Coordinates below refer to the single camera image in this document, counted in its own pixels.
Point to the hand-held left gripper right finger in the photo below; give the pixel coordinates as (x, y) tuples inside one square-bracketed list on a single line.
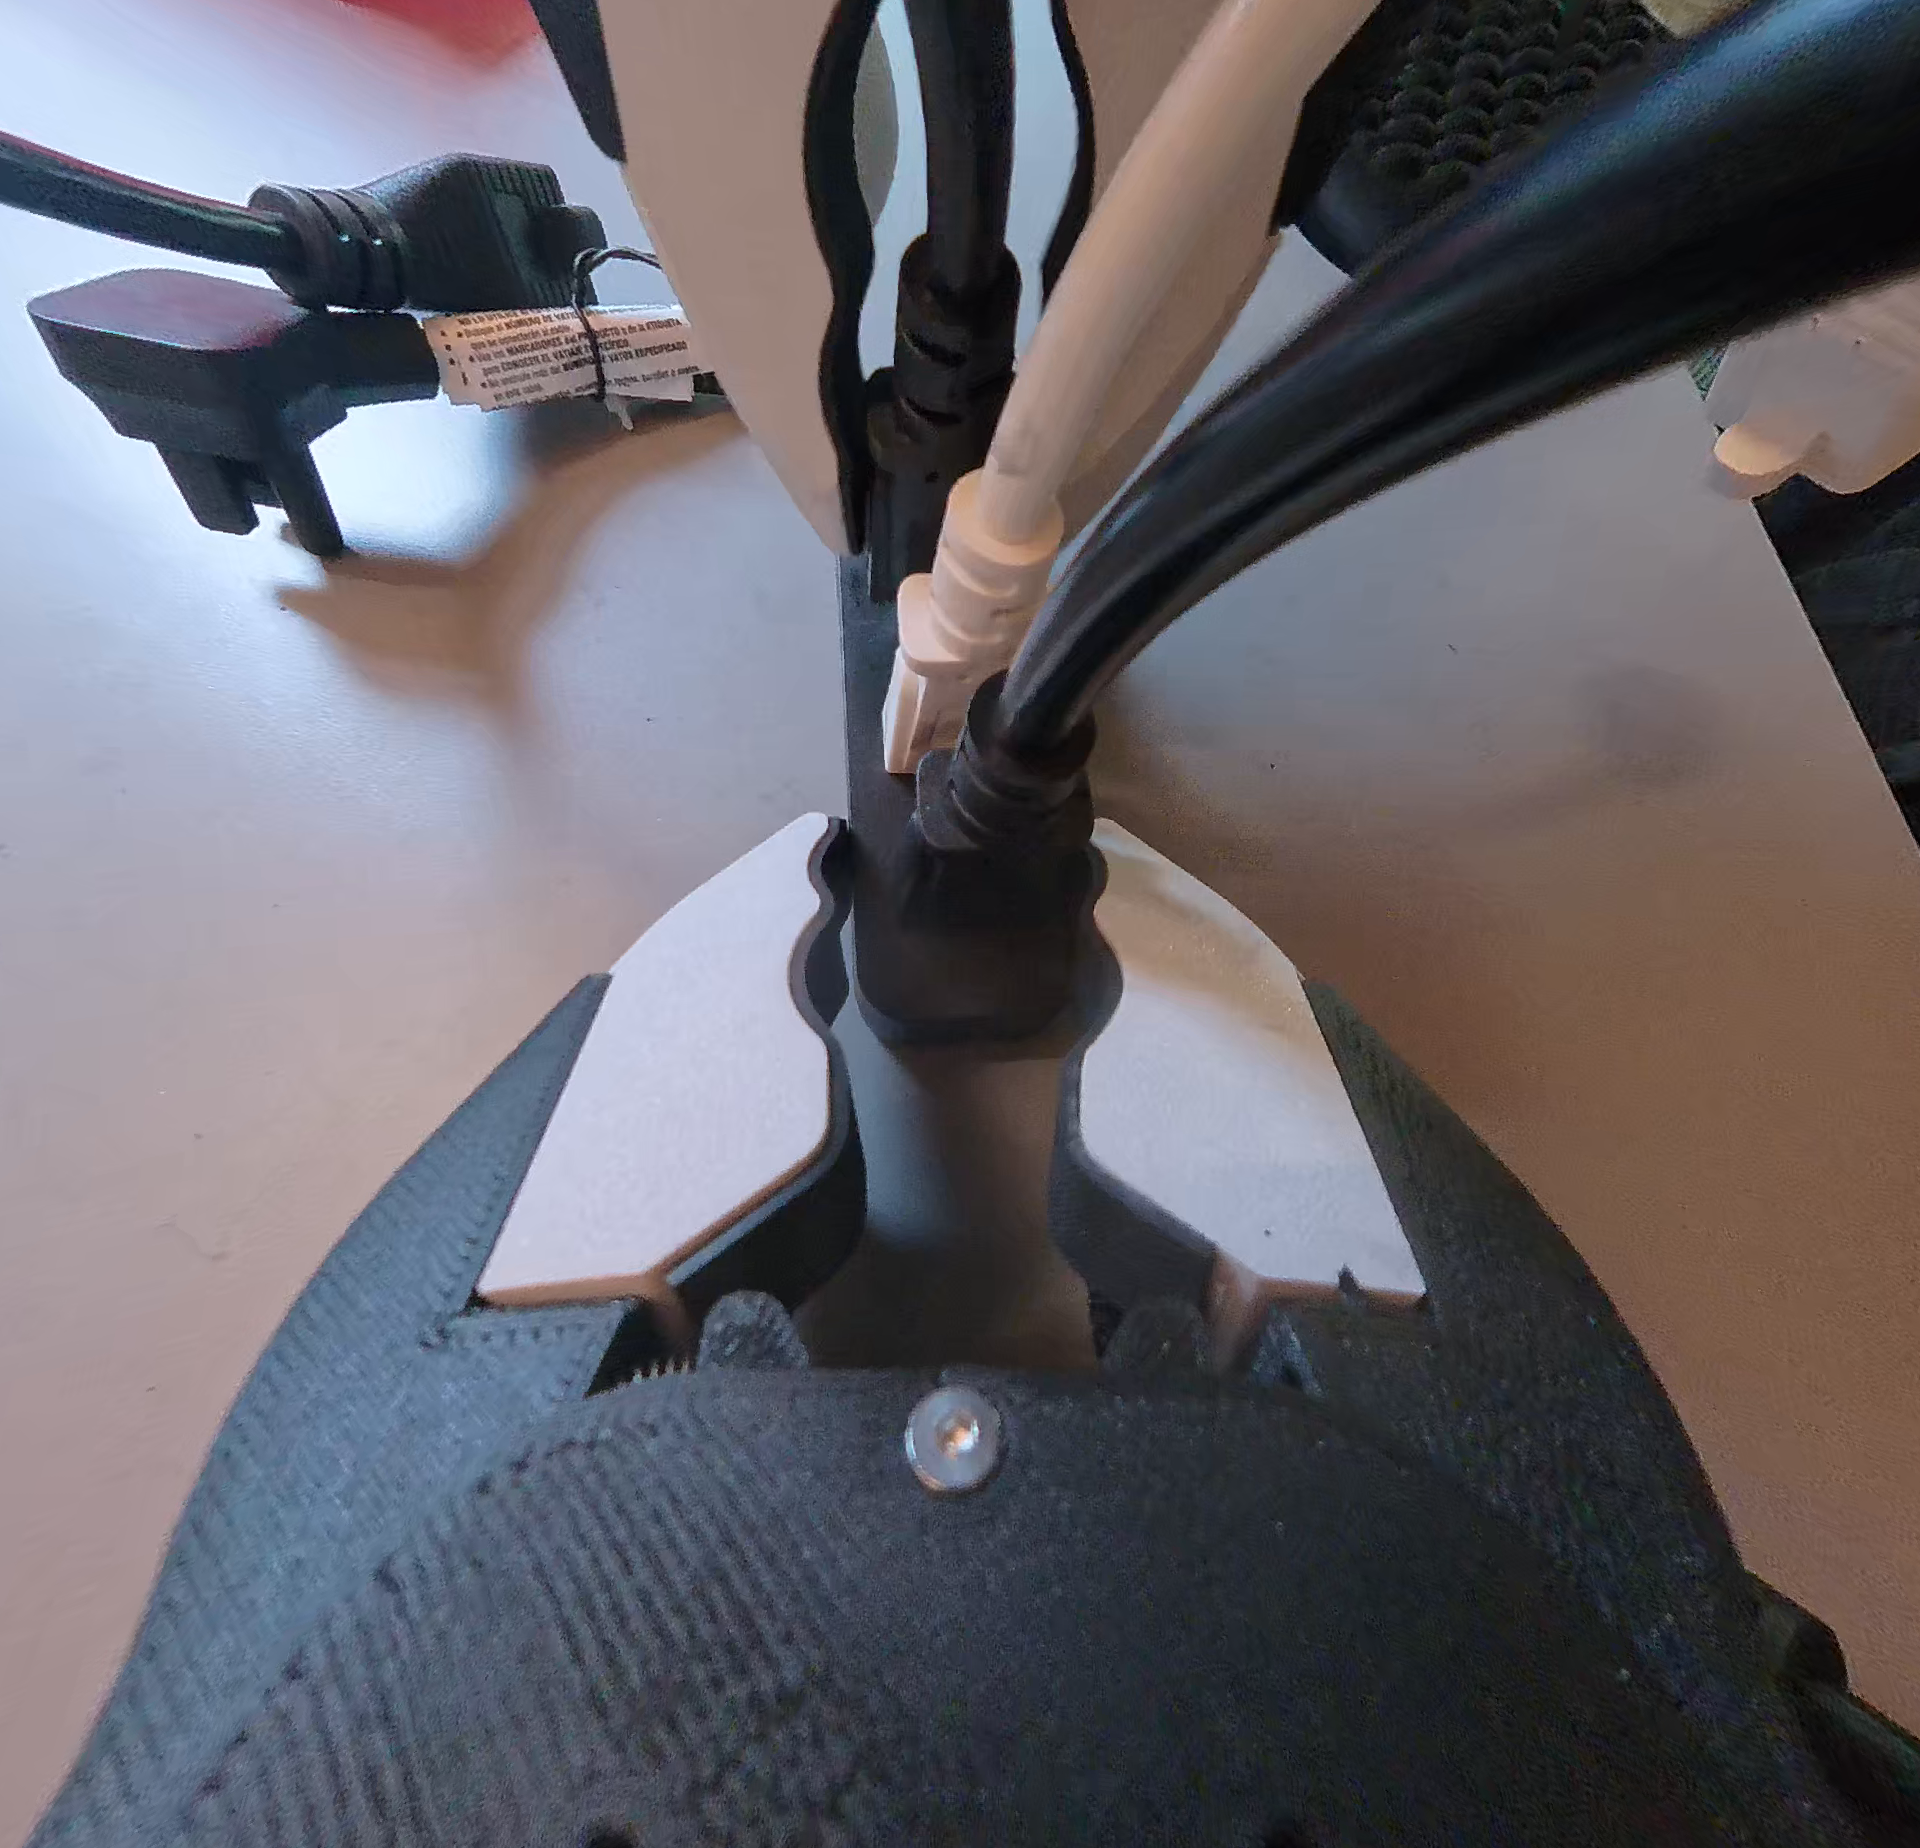
[(1238, 1113)]

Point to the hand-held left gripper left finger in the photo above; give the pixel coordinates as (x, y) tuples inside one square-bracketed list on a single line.
[(676, 1098)]

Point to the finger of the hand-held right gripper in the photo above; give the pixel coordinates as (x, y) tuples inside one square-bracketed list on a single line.
[(720, 153), (1140, 18)]

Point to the black power strip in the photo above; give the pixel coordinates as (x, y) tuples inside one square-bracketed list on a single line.
[(165, 348)]

